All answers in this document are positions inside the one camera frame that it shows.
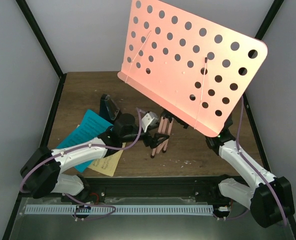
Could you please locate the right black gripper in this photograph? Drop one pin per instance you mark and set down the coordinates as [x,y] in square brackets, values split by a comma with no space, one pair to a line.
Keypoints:
[184,124]

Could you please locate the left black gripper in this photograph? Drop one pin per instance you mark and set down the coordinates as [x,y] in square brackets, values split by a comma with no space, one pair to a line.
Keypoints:
[153,143]

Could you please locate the pink music stand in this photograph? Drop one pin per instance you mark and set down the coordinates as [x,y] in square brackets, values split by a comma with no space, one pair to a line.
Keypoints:
[192,67]

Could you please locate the black metronome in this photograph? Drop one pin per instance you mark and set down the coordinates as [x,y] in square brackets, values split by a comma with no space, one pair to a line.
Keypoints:
[103,111]

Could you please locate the yellow sheet music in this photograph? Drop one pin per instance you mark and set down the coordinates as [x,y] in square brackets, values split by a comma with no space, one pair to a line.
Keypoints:
[107,165]

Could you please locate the blue sheet music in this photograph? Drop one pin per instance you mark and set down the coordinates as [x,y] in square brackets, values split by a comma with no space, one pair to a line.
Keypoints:
[90,127]

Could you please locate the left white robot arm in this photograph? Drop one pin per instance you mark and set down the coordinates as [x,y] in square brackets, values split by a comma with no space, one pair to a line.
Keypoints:
[43,173]

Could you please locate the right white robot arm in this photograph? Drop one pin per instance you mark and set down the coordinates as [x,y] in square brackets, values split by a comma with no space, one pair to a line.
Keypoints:
[268,198]

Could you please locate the black aluminium frame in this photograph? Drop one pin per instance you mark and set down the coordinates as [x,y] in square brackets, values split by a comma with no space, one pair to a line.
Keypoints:
[166,119]

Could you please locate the light blue slotted cable duct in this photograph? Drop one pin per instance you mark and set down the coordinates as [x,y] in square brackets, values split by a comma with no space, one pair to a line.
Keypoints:
[194,210]

